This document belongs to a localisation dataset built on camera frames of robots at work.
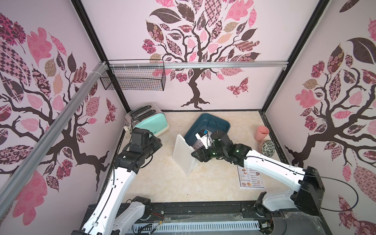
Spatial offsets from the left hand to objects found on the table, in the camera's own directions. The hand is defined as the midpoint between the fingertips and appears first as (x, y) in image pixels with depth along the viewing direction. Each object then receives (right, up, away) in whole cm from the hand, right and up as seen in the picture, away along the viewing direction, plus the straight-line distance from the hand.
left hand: (159, 144), depth 74 cm
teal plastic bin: (+31, +12, +39) cm, 51 cm away
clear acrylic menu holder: (+11, -9, +16) cm, 21 cm away
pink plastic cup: (+63, +4, +21) cm, 66 cm away
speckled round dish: (+68, -6, +21) cm, 72 cm away
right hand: (+18, -4, -1) cm, 18 cm away
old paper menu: (+51, -22, +11) cm, 57 cm away
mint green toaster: (-11, +15, +18) cm, 26 cm away
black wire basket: (-21, +43, +21) cm, 52 cm away
